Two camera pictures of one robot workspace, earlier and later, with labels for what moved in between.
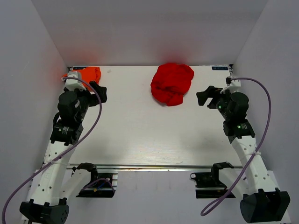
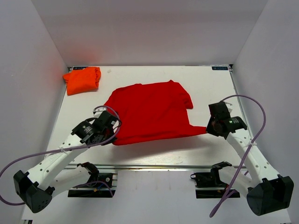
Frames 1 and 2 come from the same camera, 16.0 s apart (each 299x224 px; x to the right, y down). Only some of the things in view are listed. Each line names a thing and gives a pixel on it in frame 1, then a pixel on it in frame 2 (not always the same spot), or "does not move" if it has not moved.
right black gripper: (211, 92) to (209, 129)
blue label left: (79, 67) does not move
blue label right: (220, 68) does not move
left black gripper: (102, 91) to (108, 140)
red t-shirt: (170, 82) to (150, 111)
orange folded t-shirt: (88, 74) does not move
